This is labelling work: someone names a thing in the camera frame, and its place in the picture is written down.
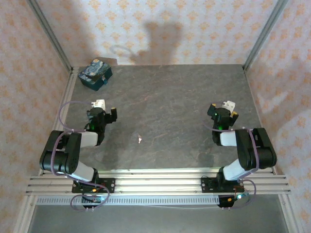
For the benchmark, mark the small white pink object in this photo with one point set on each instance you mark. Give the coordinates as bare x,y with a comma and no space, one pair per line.
139,140

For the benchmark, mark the small blue padlock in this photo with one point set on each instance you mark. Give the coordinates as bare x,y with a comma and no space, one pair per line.
105,80

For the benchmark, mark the blue starry print box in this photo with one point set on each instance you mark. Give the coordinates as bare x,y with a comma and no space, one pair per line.
93,70

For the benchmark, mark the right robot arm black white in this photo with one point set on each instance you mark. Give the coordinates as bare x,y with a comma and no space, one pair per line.
262,155

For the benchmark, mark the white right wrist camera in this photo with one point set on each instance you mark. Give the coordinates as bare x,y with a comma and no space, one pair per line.
229,104

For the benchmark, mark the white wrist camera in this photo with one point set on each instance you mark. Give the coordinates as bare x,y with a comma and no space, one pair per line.
99,103
229,104

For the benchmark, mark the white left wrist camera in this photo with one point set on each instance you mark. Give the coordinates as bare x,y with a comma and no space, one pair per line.
99,103

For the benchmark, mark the aluminium side rail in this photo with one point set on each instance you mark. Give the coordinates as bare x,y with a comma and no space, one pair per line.
70,85
258,116

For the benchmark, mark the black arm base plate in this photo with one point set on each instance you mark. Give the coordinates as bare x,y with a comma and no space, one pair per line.
206,185
110,185

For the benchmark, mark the narrow aluminium cross rail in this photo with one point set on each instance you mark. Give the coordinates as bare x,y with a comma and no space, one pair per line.
158,171

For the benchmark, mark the black base electronics mount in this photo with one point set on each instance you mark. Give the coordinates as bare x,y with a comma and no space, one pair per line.
93,199
226,202

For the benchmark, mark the wide aluminium base rail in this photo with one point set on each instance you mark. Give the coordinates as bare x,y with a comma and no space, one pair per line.
158,185

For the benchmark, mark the aluminium frame post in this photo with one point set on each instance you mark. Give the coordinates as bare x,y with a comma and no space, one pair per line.
265,31
49,31

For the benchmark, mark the aluminium lower frame leg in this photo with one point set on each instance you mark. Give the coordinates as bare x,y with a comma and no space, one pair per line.
25,213
288,213

